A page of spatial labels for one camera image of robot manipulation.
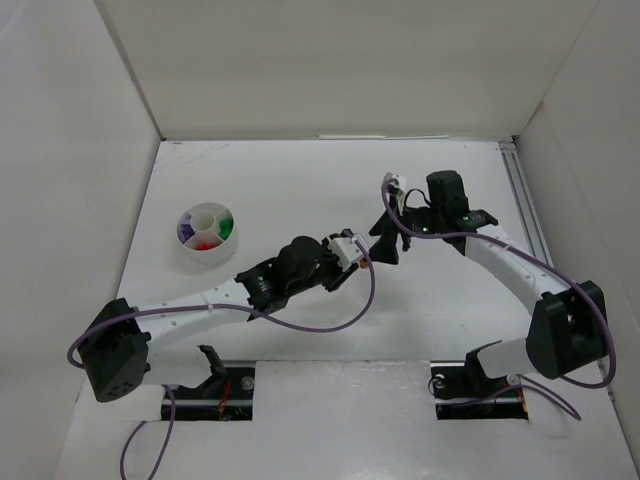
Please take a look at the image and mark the green square lego brick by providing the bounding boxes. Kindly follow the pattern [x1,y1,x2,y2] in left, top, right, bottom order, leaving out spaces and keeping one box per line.
[218,218,234,240]

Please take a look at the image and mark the red lego brick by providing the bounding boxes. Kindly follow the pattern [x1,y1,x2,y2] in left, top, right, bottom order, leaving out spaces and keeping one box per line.
[195,243,215,251]

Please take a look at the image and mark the purple arched lego piece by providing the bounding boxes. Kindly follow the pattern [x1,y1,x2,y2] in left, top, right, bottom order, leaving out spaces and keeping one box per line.
[178,223,195,243]

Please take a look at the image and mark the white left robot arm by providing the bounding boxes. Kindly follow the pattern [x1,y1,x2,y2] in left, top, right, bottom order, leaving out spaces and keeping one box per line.
[68,230,370,403]

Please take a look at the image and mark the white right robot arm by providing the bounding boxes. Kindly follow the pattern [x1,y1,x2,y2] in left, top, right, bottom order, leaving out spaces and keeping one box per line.
[369,170,617,399]

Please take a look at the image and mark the white round divided container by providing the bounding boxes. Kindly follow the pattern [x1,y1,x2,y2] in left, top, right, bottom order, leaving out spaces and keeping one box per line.
[176,202,239,266]

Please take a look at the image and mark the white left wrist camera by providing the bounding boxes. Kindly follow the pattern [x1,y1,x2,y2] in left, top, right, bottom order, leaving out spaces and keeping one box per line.
[328,234,368,271]

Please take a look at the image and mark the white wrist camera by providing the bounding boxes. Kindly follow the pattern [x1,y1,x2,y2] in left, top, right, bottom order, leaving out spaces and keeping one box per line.
[381,172,408,214]
[328,234,368,271]

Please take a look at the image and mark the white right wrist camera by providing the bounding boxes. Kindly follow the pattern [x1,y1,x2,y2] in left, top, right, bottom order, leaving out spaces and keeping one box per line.
[381,172,408,214]

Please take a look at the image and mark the aluminium rail right side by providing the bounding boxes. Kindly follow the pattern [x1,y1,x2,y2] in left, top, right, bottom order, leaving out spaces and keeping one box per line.
[498,140,553,265]

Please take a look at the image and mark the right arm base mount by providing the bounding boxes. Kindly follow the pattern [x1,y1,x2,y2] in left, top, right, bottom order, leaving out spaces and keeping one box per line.
[428,344,529,421]

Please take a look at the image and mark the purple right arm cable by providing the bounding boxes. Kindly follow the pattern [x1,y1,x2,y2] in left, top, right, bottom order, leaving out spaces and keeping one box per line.
[379,180,617,421]

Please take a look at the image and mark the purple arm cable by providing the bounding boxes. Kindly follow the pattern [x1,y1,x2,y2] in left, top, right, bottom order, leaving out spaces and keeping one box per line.
[67,234,377,480]
[379,180,617,421]

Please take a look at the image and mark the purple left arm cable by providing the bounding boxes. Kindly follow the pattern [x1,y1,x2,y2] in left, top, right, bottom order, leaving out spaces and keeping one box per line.
[67,234,377,480]

